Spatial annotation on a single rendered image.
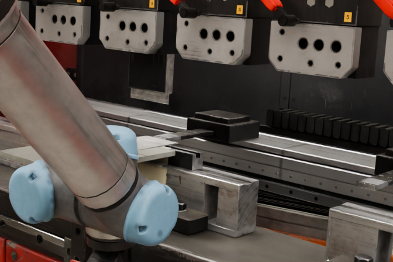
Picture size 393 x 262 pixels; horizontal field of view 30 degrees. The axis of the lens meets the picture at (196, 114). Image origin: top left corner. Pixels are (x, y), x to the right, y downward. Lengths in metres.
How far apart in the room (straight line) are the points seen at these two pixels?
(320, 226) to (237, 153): 1.47
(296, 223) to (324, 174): 1.60
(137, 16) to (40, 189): 0.55
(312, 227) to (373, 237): 1.91
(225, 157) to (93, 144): 0.87
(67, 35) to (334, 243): 0.69
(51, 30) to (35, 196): 0.69
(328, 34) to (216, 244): 0.40
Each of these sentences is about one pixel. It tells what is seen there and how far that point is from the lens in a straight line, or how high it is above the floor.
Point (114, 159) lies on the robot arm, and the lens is 0.80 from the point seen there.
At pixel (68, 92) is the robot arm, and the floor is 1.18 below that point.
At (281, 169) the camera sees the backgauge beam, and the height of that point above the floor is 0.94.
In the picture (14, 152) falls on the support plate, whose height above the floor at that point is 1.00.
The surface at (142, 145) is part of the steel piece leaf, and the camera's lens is 1.39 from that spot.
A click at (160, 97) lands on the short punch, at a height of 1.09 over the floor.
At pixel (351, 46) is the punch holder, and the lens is 1.11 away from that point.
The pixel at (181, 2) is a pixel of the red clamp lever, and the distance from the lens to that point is 1.26.
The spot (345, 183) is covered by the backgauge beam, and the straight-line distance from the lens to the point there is 1.46.
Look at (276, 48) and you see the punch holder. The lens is 1.18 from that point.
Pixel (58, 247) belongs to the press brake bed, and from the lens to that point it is 1.45.
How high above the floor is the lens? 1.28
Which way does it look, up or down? 9 degrees down
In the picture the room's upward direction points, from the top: 3 degrees clockwise
